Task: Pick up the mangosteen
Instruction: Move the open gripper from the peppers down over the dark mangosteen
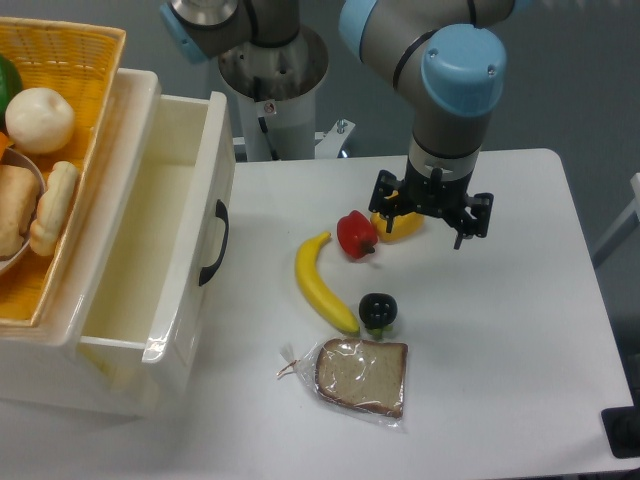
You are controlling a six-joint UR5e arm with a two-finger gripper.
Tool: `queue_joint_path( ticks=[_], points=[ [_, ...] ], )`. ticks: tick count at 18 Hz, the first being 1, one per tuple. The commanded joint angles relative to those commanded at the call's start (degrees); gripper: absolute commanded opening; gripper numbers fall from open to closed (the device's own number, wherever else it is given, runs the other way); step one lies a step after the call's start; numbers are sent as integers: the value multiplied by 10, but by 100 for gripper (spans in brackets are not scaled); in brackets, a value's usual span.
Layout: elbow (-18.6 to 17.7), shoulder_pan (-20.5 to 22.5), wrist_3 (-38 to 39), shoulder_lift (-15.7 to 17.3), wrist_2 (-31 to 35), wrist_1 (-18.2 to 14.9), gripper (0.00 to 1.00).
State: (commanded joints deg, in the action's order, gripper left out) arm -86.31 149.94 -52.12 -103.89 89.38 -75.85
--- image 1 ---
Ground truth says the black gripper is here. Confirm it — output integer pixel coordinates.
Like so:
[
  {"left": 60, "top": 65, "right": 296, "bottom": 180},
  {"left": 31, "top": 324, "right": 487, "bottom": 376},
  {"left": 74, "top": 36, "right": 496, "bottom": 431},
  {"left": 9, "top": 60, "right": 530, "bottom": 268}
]
[{"left": 368, "top": 158, "right": 494, "bottom": 249}]

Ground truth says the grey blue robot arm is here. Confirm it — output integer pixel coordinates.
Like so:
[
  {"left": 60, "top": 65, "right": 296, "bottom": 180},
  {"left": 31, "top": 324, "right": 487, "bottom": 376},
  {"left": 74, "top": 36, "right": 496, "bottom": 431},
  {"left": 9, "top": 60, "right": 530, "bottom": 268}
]
[{"left": 160, "top": 1, "right": 522, "bottom": 240}]

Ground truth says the dark purple mangosteen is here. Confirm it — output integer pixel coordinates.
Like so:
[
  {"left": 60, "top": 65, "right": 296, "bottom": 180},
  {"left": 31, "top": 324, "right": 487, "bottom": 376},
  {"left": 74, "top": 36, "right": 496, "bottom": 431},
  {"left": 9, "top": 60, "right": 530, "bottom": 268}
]
[{"left": 358, "top": 292, "right": 398, "bottom": 339}]

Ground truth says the yellow bell pepper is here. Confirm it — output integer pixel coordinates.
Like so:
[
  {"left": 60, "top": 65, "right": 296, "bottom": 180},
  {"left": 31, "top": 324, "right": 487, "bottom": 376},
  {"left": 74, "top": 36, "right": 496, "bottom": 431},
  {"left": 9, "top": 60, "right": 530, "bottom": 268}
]
[{"left": 370, "top": 212, "right": 425, "bottom": 243}]

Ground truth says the red bell pepper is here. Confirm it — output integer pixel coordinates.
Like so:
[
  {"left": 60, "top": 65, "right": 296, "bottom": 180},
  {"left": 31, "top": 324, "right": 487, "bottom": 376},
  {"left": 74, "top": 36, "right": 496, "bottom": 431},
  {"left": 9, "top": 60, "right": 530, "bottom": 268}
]
[{"left": 336, "top": 210, "right": 378, "bottom": 260}]

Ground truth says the yellow banana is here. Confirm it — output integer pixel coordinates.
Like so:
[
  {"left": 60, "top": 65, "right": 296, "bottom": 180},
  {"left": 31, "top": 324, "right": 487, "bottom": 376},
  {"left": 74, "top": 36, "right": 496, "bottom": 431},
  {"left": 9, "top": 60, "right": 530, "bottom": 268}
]
[{"left": 294, "top": 231, "right": 360, "bottom": 335}]

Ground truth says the bagged bread slice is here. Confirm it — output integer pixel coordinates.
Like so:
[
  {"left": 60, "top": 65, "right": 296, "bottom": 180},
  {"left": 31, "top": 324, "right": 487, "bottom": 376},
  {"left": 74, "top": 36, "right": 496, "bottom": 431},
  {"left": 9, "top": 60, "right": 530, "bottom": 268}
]
[{"left": 276, "top": 338, "right": 409, "bottom": 429}]

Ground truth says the open white drawer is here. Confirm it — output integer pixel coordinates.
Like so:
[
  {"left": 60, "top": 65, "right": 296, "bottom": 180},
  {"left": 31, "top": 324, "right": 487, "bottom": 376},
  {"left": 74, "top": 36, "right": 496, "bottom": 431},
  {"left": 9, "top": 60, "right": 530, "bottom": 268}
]
[{"left": 79, "top": 92, "right": 236, "bottom": 415}]

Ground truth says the black object at edge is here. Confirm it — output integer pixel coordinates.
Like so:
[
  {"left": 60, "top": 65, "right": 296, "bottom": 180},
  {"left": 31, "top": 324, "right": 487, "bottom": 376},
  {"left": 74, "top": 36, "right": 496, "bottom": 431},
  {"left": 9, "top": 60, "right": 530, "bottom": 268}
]
[{"left": 601, "top": 406, "right": 639, "bottom": 459}]

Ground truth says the beige bread roll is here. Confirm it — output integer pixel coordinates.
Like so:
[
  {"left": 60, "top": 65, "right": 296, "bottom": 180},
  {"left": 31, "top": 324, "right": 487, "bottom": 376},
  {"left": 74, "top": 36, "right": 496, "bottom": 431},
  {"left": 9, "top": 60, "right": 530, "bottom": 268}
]
[{"left": 29, "top": 161, "right": 79, "bottom": 257}]

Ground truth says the yellow woven basket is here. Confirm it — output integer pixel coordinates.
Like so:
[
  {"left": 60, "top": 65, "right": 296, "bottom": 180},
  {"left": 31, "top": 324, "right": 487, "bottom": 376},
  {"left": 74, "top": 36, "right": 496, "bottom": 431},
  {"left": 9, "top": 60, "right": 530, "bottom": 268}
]
[{"left": 0, "top": 16, "right": 127, "bottom": 328}]

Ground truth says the white round onion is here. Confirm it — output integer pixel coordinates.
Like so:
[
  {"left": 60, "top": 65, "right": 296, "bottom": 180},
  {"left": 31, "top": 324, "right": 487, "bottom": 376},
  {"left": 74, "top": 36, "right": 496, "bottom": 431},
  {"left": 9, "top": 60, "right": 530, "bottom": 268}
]
[{"left": 5, "top": 87, "right": 75, "bottom": 154}]

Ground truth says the tan bread loaf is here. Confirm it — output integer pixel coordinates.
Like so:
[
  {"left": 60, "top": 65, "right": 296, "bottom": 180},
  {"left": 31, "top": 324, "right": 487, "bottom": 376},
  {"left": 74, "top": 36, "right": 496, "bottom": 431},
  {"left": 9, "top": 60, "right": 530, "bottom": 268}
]
[{"left": 1, "top": 165, "right": 40, "bottom": 258}]

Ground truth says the white drawer cabinet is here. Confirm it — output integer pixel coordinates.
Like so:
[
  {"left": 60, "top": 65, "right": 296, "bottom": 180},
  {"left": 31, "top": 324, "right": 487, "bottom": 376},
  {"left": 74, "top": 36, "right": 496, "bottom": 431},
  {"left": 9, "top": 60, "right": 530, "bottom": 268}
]
[{"left": 1, "top": 69, "right": 164, "bottom": 415}]

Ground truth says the grey bowl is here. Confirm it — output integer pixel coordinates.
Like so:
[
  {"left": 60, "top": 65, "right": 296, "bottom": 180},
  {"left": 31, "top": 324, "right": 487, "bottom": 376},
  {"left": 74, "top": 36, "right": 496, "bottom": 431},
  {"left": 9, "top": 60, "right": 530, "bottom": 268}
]
[{"left": 1, "top": 148, "right": 45, "bottom": 274}]

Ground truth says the orange item in basket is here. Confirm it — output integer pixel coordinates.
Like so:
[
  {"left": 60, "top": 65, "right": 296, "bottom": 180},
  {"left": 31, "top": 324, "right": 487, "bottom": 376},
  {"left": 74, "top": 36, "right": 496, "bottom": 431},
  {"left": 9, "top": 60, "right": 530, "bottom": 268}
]
[{"left": 0, "top": 132, "right": 13, "bottom": 160}]

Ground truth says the green vegetable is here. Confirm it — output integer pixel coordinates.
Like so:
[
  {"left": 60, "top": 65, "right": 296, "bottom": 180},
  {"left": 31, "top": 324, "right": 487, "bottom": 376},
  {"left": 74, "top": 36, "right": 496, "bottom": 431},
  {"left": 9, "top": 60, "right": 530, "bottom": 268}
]
[{"left": 0, "top": 56, "right": 23, "bottom": 127}]

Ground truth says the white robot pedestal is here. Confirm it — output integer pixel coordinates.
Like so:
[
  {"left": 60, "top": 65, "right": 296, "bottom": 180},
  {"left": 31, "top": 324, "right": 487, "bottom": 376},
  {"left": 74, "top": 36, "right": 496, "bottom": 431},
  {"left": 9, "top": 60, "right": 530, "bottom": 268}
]
[{"left": 218, "top": 26, "right": 355, "bottom": 162}]

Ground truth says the white frame at right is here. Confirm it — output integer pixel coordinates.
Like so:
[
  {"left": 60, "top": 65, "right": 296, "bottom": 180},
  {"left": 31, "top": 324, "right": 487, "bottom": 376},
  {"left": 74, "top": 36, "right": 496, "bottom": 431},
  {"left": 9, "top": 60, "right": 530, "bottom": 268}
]
[{"left": 591, "top": 173, "right": 639, "bottom": 269}]

